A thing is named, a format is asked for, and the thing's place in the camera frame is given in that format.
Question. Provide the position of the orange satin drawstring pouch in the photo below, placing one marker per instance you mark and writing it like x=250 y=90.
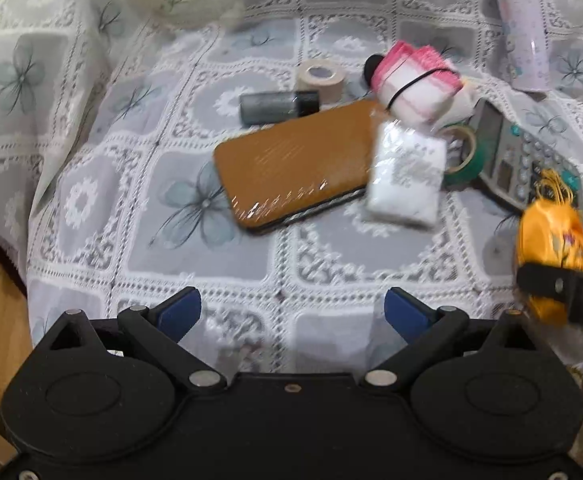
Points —
x=550 y=231

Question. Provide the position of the purple thermos bottle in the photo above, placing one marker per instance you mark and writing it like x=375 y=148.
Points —
x=525 y=45

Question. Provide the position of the black cream round ball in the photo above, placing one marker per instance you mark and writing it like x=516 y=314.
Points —
x=370 y=67

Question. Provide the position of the grey desk calculator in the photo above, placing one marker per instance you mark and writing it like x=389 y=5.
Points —
x=514 y=159

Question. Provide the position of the white tissue packet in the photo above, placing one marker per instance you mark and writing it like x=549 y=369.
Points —
x=406 y=174

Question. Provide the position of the pink white folded handkerchief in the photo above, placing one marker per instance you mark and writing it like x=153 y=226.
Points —
x=420 y=87

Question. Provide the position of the dark grey small bottle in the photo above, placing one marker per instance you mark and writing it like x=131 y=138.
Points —
x=265 y=108

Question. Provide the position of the beige tape roll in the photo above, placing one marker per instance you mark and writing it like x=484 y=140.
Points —
x=323 y=76

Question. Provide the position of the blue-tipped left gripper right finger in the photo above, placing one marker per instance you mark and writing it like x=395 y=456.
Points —
x=429 y=334

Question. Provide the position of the brown leather wallet case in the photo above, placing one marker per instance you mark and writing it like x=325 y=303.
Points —
x=275 y=173

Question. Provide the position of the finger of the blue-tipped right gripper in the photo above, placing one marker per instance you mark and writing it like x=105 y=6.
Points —
x=554 y=295

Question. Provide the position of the white lace floral sofa cover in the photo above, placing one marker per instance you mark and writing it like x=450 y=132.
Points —
x=295 y=239

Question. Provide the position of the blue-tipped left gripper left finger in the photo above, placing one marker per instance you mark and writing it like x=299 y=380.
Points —
x=153 y=335

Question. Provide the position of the green tape roll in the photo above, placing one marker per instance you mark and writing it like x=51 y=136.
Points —
x=470 y=160

